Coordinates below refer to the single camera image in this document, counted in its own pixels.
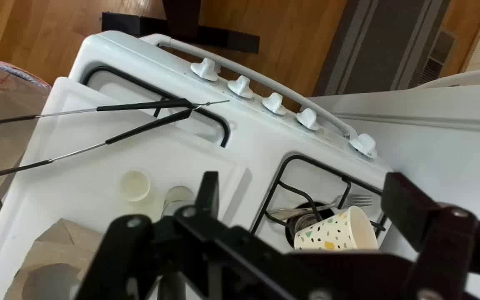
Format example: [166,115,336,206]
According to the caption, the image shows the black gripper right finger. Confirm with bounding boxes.
[381,171,444,250]

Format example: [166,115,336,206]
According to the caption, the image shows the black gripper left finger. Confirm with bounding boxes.
[194,171,219,216]

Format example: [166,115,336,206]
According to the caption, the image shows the brown cardboard box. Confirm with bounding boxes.
[3,218,101,300]

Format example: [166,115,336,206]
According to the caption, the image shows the grey pepper shaker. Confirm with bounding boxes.
[163,185,194,215]

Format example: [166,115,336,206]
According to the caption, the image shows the polka dot paper cup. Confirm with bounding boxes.
[293,206,378,251]

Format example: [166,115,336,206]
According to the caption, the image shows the black stove grate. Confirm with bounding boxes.
[79,65,231,148]
[249,153,388,251]

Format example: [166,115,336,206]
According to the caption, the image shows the small white cup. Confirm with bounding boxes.
[118,170,149,201]

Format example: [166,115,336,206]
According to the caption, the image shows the white stove knob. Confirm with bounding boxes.
[348,133,376,158]
[189,58,218,81]
[294,108,318,131]
[261,91,286,115]
[226,75,253,98]

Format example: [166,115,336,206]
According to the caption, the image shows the white gas stove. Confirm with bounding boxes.
[0,30,480,300]

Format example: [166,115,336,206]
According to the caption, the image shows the black metal tongs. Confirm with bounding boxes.
[0,108,234,180]

